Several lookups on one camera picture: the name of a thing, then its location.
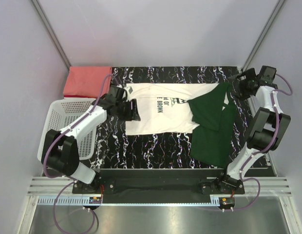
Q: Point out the white and green raglan t-shirt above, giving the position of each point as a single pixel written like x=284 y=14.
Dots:
x=204 y=110

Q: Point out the small circuit board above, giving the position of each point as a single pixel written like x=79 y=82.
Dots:
x=95 y=200
x=227 y=201

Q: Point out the right small circuit board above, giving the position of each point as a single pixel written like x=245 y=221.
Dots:
x=227 y=201

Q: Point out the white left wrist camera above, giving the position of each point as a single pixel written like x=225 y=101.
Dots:
x=129 y=90

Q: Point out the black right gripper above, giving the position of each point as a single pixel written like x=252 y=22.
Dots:
x=249 y=74

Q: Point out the aluminium frame post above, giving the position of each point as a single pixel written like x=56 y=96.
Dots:
x=264 y=32
x=48 y=27

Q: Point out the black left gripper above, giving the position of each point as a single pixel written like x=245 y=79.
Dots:
x=132 y=114

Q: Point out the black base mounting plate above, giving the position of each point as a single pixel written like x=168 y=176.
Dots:
x=154 y=179

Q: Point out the slotted aluminium front rail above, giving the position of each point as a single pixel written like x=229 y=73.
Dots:
x=61 y=192

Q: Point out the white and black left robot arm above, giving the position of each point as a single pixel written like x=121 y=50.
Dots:
x=60 y=148

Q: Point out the left small circuit board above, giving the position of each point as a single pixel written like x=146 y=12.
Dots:
x=95 y=200

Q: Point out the folded white t-shirt under stack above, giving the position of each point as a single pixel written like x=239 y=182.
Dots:
x=78 y=98

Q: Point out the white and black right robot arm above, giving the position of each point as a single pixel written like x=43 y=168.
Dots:
x=265 y=130

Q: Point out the right aluminium frame post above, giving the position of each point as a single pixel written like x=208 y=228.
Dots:
x=264 y=32

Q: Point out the folded pink t-shirt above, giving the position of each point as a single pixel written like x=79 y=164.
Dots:
x=87 y=81

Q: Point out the left aluminium frame post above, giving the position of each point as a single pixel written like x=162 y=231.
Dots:
x=48 y=27

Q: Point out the white perforated plastic basket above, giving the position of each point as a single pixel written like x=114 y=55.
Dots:
x=62 y=113

